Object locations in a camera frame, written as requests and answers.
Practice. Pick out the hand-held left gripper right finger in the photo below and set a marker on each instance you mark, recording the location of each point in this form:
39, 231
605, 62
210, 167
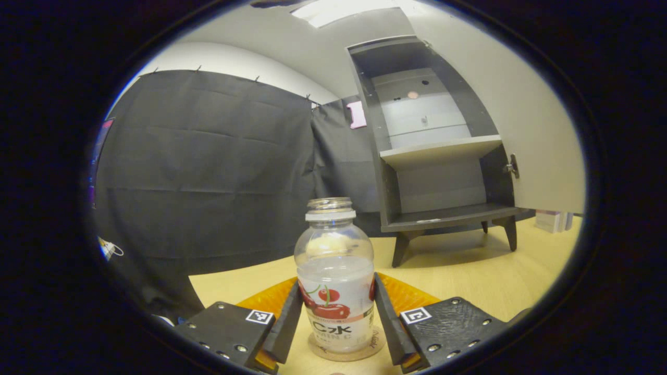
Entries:
388, 328

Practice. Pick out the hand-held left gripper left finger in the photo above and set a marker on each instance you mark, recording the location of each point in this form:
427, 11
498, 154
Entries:
289, 328

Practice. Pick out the clear bottle red label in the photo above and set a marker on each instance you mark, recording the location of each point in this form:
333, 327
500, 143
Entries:
333, 271

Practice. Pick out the dark grey cabinet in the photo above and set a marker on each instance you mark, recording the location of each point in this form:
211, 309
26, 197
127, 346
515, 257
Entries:
448, 214

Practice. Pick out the beige cabinet door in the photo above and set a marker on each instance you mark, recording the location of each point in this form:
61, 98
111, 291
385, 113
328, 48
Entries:
536, 130

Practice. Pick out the white cabinet shelf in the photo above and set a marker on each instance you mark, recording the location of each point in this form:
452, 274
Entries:
437, 148

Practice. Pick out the metal door hinge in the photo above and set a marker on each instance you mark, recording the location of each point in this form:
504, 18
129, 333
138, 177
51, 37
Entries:
511, 165

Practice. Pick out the black backdrop cloth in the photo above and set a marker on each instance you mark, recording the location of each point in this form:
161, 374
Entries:
208, 172

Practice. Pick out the small white object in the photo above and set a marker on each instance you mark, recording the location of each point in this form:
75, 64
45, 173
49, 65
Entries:
107, 247

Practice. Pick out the large ceiling light panel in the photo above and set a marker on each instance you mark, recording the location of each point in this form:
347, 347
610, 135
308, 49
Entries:
354, 9

